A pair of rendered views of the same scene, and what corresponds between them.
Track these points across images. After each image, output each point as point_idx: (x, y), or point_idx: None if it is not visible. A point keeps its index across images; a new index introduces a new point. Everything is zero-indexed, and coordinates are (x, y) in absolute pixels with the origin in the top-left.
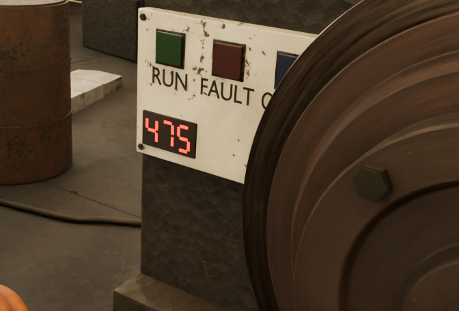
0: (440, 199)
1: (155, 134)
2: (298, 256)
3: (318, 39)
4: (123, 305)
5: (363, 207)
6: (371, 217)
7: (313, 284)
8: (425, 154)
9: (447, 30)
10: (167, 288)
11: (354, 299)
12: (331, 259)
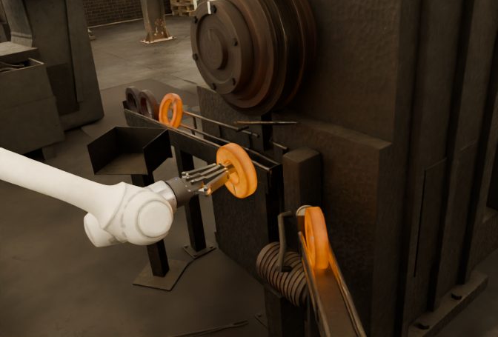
0: (204, 21)
1: None
2: (190, 41)
3: None
4: (198, 89)
5: (195, 25)
6: (196, 27)
7: (193, 47)
8: (198, 10)
9: None
10: None
11: (201, 49)
12: (194, 39)
